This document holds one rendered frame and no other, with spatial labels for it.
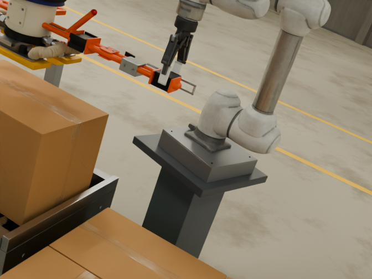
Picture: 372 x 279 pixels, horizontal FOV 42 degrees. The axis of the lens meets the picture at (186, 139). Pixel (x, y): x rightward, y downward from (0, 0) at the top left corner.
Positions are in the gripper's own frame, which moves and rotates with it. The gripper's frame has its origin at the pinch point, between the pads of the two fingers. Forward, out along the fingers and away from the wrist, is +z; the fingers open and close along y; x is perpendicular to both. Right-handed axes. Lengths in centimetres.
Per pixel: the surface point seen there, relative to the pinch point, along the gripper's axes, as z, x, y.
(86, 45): 1.2, -31.9, 5.1
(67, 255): 72, -8, 21
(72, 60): 12.9, -44.1, -6.9
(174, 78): -0.4, 3.2, 2.7
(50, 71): 38, -81, -45
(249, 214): 126, 21, -177
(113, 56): 1.2, -21.1, 3.6
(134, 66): 1.4, -12.0, 3.7
